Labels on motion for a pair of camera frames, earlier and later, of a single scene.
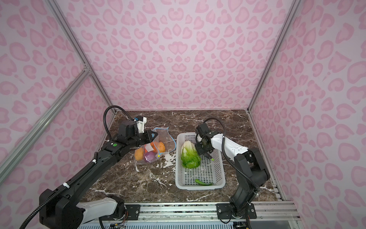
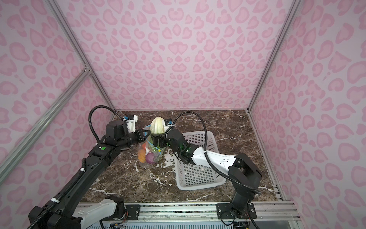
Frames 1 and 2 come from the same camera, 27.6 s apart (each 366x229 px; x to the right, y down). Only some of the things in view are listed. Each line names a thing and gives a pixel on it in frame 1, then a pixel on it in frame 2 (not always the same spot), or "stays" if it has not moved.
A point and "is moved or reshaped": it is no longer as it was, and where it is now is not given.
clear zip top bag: (162, 142) stays
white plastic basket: (209, 173) stays
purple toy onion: (150, 156) stays
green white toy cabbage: (190, 157) is moved or reshaped
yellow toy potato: (138, 154) is moved or reshaped
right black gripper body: (201, 147) to (164, 141)
